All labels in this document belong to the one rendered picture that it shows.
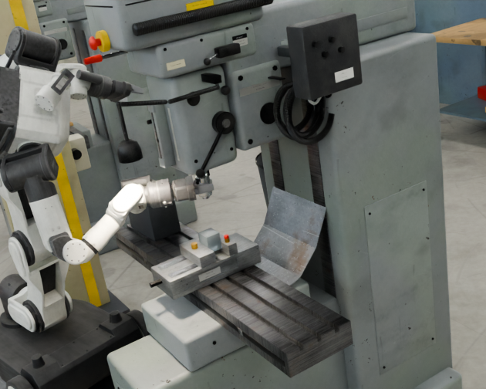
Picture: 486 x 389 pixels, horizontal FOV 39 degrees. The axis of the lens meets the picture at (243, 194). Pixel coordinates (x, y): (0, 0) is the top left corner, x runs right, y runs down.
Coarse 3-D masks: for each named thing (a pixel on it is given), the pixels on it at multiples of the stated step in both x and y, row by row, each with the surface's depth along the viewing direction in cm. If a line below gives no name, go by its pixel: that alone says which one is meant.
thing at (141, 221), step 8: (152, 208) 269; (160, 208) 271; (168, 208) 273; (176, 208) 275; (136, 216) 281; (144, 216) 273; (152, 216) 270; (160, 216) 272; (168, 216) 274; (176, 216) 276; (136, 224) 284; (144, 224) 276; (152, 224) 270; (160, 224) 273; (168, 224) 275; (176, 224) 277; (144, 232) 279; (152, 232) 272; (160, 232) 274; (168, 232) 276; (176, 232) 278
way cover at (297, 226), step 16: (272, 192) 264; (288, 192) 257; (272, 208) 263; (288, 208) 255; (304, 208) 248; (320, 208) 241; (272, 224) 262; (288, 224) 254; (304, 224) 247; (320, 224) 240; (256, 240) 265; (272, 240) 258; (288, 240) 252; (304, 240) 246; (272, 256) 254; (288, 256) 248; (304, 256) 242; (272, 272) 248; (288, 272) 244
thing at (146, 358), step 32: (128, 352) 240; (160, 352) 237; (256, 352) 237; (128, 384) 226; (160, 384) 220; (192, 384) 225; (224, 384) 233; (256, 384) 240; (288, 384) 249; (320, 384) 258
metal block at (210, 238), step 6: (210, 228) 240; (198, 234) 239; (204, 234) 237; (210, 234) 236; (216, 234) 236; (204, 240) 236; (210, 240) 235; (216, 240) 237; (210, 246) 236; (216, 246) 237
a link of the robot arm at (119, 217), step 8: (128, 184) 223; (136, 184) 223; (120, 192) 222; (128, 192) 222; (136, 192) 222; (112, 200) 221; (120, 200) 221; (128, 200) 221; (136, 200) 221; (112, 208) 220; (120, 208) 220; (128, 208) 220; (112, 216) 221; (120, 216) 220; (120, 224) 222
